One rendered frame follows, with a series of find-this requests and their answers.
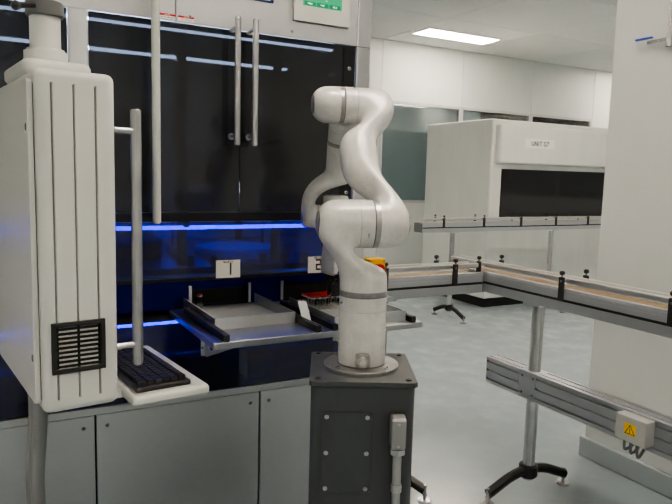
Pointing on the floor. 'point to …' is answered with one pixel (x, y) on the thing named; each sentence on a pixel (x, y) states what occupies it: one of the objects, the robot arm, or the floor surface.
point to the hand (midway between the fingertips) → (333, 289)
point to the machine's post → (362, 65)
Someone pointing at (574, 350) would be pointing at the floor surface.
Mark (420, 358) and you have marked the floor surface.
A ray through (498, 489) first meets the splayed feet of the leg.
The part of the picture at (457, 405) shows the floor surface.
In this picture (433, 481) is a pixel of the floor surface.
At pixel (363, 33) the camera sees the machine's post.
